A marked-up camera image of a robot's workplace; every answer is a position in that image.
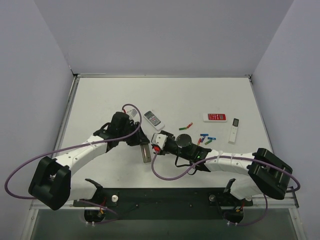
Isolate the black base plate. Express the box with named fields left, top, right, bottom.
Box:
left=73, top=187, right=253, bottom=222

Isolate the red white remote control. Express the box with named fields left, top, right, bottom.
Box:
left=202, top=113, right=227, bottom=123

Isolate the grey white remote control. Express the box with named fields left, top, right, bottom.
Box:
left=143, top=110, right=165, bottom=132

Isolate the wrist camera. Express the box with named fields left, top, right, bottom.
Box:
left=151, top=133, right=168, bottom=150
left=126, top=109, right=138, bottom=120

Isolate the aluminium frame rail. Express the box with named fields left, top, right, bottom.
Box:
left=33, top=187, right=298, bottom=211

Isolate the beige remote control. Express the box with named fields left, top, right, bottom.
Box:
left=140, top=144, right=152, bottom=164

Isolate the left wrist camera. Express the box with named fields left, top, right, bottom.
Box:
left=126, top=109, right=138, bottom=120

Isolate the slim white remote control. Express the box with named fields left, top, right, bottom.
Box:
left=228, top=118, right=240, bottom=144

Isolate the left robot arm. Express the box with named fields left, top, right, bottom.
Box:
left=28, top=109, right=150, bottom=210

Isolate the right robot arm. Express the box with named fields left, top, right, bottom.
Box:
left=151, top=130, right=293, bottom=200

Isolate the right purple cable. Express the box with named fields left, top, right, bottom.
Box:
left=151, top=149, right=301, bottom=192

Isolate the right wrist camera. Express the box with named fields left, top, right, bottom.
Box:
left=151, top=133, right=168, bottom=150

